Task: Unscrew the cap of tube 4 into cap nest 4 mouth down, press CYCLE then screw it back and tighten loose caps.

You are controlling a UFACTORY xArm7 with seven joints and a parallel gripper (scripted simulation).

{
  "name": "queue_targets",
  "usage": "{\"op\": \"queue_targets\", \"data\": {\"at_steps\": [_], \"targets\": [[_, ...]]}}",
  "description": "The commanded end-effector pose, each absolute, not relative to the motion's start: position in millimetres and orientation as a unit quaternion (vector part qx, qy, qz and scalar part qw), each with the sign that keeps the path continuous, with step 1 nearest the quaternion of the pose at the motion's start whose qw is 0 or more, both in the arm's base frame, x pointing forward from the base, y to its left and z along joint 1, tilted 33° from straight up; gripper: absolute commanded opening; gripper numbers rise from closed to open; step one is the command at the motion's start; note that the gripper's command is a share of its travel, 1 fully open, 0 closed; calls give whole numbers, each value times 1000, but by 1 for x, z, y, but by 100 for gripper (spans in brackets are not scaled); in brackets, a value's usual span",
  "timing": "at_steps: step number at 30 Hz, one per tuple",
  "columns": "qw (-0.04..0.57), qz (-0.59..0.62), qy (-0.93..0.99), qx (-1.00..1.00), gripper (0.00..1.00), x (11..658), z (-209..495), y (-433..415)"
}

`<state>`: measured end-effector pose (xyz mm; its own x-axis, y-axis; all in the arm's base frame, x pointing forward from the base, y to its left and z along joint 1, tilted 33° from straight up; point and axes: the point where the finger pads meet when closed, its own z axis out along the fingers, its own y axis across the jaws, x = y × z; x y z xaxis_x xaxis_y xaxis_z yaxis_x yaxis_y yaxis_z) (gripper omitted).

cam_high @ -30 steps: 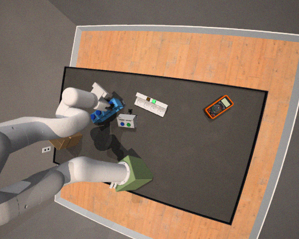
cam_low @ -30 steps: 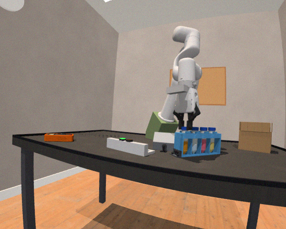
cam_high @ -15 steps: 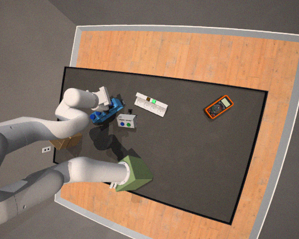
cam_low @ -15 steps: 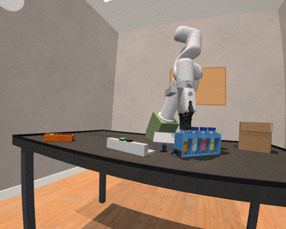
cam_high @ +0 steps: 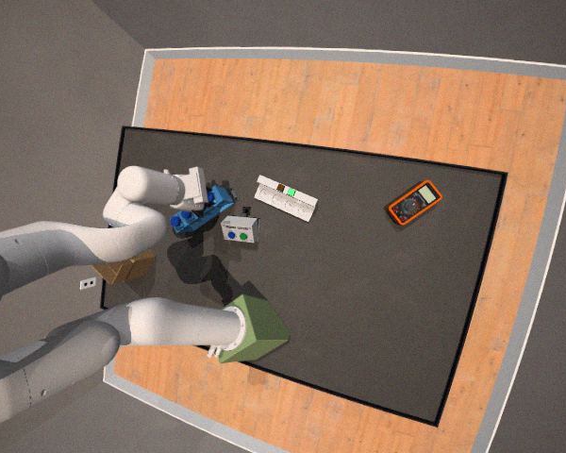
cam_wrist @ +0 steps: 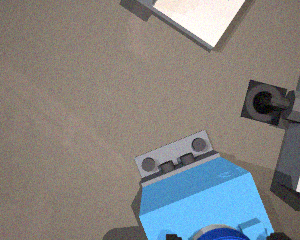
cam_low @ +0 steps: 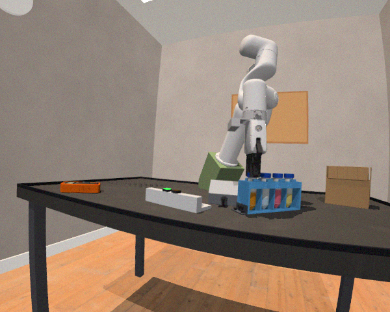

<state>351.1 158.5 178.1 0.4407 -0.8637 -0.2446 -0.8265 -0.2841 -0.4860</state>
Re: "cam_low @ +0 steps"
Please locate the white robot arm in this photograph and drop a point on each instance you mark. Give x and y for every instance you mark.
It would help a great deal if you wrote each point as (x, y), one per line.
(256, 96)

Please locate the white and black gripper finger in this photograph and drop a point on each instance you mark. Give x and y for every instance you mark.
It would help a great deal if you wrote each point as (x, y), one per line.
(248, 162)
(255, 166)

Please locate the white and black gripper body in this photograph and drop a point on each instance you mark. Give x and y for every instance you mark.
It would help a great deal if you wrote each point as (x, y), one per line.
(252, 132)

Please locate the orange digital multimeter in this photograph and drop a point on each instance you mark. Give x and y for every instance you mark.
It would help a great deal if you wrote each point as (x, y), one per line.
(80, 187)

